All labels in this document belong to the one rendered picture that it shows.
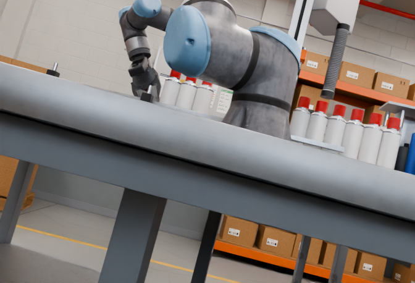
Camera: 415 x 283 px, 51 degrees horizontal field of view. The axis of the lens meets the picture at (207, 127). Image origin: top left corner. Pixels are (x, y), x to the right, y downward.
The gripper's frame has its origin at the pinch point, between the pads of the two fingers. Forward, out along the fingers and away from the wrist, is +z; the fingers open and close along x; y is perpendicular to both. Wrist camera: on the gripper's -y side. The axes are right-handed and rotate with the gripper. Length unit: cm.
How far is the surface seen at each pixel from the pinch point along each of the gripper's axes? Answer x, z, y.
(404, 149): -71, 31, 11
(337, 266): -54, 80, 122
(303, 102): -44.5, 10.3, -1.2
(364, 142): -57, 26, -1
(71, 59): 161, -195, 389
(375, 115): -63, 20, -1
